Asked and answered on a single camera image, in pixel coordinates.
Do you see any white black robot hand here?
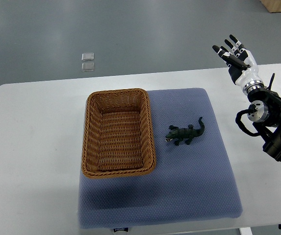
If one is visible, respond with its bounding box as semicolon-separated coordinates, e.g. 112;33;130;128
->
212;35;263;95

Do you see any dark toy crocodile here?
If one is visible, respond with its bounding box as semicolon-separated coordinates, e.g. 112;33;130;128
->
165;117;205;146

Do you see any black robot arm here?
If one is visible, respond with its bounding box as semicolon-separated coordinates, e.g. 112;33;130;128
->
235;74;281;162

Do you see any brown wicker basket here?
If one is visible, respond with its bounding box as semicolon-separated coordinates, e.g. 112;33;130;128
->
81;88;156;179

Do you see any wooden box corner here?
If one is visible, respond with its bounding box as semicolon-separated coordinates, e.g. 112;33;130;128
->
260;0;281;13

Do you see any blue-grey foam mat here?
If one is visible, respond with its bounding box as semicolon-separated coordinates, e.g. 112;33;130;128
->
78;88;242;229

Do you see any upper floor socket plate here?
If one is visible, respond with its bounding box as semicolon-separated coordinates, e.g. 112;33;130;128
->
81;52;94;61

